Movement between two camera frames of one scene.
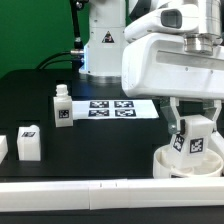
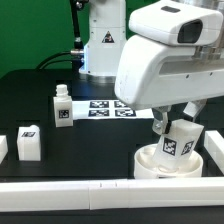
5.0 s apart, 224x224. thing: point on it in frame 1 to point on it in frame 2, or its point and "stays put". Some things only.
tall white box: (191, 147) to (174, 149)
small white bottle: (63, 107) stays put
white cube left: (29, 143) stays put
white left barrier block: (4, 148) stays put
